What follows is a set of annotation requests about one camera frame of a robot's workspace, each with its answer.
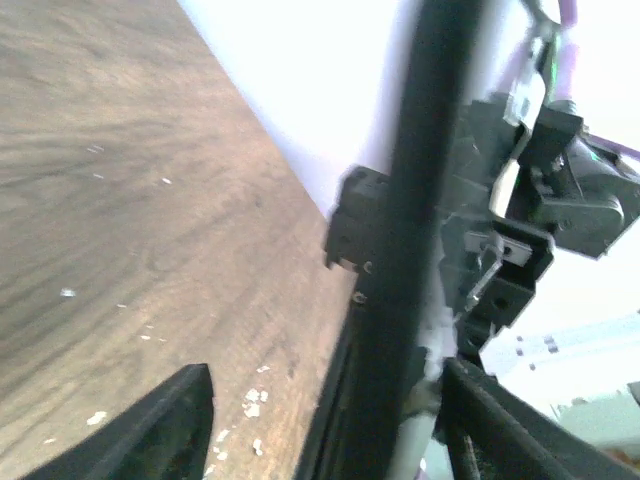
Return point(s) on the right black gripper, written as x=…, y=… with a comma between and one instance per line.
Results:
x=572, y=191

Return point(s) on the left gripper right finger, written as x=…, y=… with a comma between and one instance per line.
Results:
x=518, y=441

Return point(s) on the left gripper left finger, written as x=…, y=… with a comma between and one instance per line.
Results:
x=164, y=435

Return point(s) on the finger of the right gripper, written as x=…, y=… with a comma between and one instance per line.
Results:
x=350, y=240

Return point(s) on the black cased phone front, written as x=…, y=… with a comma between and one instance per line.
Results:
x=382, y=392

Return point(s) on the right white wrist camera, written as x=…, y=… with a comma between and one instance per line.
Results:
x=523, y=90

